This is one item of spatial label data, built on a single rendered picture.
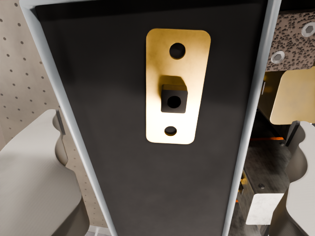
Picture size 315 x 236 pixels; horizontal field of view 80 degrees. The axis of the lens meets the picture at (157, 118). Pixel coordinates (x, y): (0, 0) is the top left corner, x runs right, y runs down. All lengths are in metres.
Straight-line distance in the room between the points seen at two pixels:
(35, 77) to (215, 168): 0.67
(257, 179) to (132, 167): 0.21
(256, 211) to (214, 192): 0.15
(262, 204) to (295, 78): 0.18
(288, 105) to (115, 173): 0.21
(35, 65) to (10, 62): 0.08
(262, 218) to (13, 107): 0.82
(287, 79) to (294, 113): 0.05
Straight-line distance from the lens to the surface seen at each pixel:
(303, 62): 0.23
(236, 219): 0.60
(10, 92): 0.84
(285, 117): 0.28
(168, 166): 0.18
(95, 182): 0.20
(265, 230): 0.65
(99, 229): 2.73
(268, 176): 0.34
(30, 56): 0.73
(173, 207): 0.23
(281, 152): 0.39
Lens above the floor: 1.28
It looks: 58 degrees down
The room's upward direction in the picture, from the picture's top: 175 degrees counter-clockwise
